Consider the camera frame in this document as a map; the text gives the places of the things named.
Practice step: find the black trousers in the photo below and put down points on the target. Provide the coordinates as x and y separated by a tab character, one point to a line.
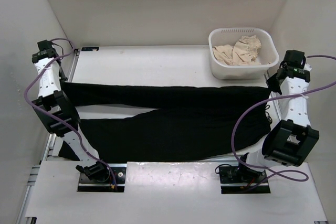
181	123

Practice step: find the beige trousers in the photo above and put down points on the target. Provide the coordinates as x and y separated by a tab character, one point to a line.
243	53

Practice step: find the aluminium frame rail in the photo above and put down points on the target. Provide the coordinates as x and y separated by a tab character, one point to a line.
47	152

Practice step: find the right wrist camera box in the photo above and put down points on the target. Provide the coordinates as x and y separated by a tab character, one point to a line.
294	58

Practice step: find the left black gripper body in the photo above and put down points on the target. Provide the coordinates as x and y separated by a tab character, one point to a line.
61	76

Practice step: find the small dark label sticker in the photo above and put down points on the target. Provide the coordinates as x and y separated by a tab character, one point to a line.
89	48

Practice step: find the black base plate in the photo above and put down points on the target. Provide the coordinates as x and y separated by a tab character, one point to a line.
105	183
234	180

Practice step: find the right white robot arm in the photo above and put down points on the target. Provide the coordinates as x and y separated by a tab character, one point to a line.
292	139

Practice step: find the white plastic basket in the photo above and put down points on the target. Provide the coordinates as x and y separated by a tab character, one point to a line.
267	56

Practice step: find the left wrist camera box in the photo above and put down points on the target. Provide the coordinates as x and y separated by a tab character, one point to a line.
45	45

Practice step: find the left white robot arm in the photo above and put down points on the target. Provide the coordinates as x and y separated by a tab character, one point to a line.
60	117

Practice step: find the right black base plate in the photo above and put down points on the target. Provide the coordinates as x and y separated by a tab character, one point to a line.
234	180

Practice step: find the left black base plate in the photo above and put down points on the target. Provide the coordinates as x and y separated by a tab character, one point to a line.
105	183

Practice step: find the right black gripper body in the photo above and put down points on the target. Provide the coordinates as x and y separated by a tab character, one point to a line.
273	84

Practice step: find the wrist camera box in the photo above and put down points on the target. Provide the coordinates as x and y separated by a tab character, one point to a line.
45	45
294	58

